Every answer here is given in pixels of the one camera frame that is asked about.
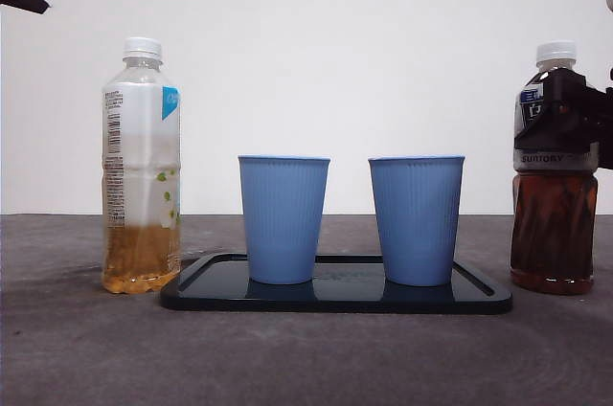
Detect dark oolong tea bottle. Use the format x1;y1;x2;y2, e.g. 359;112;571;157
510;40;600;296

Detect light jasmine tea bottle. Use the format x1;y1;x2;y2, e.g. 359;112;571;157
101;36;183;295

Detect blue ribbed plastic cup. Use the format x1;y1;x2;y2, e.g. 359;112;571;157
368;154;466;288
238;154;331;286

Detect dark rectangular tray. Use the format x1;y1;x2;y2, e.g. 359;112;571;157
159;252;513;315

